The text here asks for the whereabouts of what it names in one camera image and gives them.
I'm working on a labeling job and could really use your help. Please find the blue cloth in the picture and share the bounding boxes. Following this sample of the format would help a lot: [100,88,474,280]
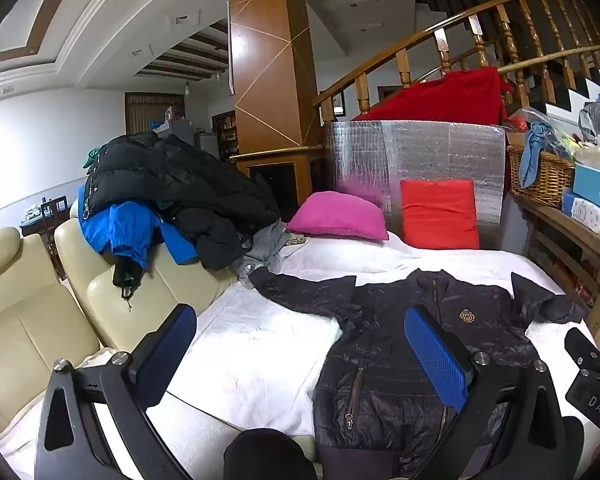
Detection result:
[519,121,571,188]

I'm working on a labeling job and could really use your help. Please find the white blanket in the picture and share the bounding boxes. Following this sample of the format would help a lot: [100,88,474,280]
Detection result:
[0,232,600,480]

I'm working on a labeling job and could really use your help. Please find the wooden stair railing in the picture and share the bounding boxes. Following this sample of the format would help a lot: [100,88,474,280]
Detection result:
[312,0,600,126]

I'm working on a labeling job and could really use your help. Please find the wooden table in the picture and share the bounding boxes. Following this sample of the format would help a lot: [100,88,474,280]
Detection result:
[512,195,600,351]

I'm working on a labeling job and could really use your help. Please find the blue jacket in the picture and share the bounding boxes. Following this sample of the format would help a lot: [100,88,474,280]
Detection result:
[80,185,201,301]

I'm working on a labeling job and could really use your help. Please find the red pillow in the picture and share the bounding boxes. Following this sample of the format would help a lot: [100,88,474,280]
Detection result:
[400,179,481,251]

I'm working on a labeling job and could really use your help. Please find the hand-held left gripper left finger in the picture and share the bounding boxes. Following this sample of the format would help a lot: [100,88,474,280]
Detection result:
[34,303,198,480]

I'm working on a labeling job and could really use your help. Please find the cream leather sofa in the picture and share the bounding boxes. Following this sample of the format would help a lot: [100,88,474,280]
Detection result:
[0,200,241,441]

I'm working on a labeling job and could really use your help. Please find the light blue cardboard box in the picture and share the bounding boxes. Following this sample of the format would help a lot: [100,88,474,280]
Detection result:
[572,164,600,218]

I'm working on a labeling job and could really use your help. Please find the black quilted jacket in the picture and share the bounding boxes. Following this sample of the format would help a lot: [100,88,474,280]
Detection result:
[248,266,587,480]

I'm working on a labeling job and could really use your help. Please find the grey garment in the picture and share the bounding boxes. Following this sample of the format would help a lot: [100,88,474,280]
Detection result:
[237,220,306,288]

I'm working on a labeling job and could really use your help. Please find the black and white staircase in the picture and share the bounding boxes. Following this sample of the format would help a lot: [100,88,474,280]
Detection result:
[525,55,600,121]

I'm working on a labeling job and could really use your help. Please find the wooden column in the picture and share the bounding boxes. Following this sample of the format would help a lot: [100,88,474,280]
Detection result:
[228,0,326,211]

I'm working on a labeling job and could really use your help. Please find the white tissue pack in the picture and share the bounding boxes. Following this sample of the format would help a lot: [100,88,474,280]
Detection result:
[562,195,600,238]

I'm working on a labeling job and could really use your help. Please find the wicker basket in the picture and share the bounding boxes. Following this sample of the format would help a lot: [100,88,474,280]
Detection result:
[507,145,578,209]

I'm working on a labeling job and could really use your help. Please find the wooden bookshelf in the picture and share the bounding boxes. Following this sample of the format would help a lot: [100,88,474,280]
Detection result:
[212,110,238,161]

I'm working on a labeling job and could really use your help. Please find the pink pillow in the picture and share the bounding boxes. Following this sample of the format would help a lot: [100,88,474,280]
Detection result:
[286,191,390,242]

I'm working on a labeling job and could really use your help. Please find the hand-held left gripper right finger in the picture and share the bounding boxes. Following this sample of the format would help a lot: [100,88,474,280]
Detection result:
[404,304,586,480]

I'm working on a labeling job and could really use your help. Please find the grey refrigerator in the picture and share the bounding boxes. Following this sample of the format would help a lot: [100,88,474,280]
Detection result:
[195,132,221,161]

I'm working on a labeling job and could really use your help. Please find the silver foil insulation board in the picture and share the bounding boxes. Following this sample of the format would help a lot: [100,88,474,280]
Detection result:
[325,119,507,251]

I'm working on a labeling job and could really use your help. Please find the pile of dark clothes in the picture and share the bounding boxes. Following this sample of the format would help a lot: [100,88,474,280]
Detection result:
[85,132,281,271]

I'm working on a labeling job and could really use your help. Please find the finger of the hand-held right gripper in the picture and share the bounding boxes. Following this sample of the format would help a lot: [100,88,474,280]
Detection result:
[564,327,600,369]

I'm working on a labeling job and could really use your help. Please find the person's left leg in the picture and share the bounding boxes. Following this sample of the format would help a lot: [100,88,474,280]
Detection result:
[223,428,318,480]

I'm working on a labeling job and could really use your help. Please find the red cloth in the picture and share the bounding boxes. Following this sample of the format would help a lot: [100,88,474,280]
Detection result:
[352,66,515,126]

